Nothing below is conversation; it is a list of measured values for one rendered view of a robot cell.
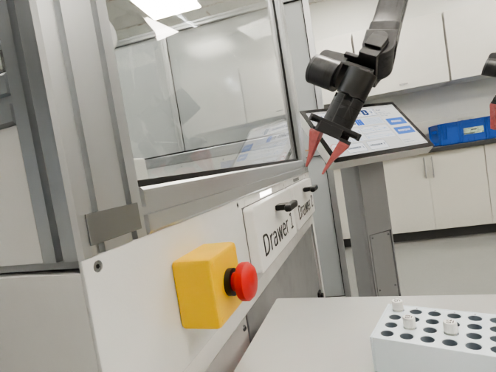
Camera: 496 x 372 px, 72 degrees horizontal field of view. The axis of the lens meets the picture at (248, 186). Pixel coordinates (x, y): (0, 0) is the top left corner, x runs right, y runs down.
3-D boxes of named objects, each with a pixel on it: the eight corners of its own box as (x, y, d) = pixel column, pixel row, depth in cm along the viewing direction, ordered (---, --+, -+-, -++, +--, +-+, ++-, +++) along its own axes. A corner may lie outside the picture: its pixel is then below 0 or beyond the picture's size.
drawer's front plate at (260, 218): (297, 232, 82) (290, 187, 81) (263, 274, 55) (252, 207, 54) (289, 233, 83) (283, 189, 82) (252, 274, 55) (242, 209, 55)
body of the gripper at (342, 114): (311, 122, 70) (327, 88, 68) (357, 143, 68) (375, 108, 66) (306, 121, 64) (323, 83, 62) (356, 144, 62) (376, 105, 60)
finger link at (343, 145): (302, 162, 72) (322, 121, 70) (333, 177, 70) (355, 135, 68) (297, 164, 66) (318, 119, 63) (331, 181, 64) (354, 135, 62)
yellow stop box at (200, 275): (250, 300, 39) (240, 240, 39) (226, 331, 33) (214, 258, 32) (211, 300, 41) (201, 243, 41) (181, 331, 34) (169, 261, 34)
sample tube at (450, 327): (463, 363, 34) (457, 319, 34) (462, 370, 33) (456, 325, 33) (449, 361, 35) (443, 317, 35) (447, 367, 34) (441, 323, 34)
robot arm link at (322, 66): (393, 32, 60) (390, 68, 68) (337, 18, 66) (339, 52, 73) (356, 80, 58) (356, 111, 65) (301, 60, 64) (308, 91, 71)
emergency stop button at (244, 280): (263, 291, 37) (257, 256, 37) (251, 308, 33) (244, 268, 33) (238, 292, 38) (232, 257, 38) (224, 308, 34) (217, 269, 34)
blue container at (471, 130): (490, 137, 363) (487, 117, 362) (511, 135, 323) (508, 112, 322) (429, 147, 376) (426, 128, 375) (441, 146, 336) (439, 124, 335)
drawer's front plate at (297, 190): (315, 210, 112) (310, 177, 111) (299, 230, 84) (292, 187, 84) (309, 211, 112) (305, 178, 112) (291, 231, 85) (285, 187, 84)
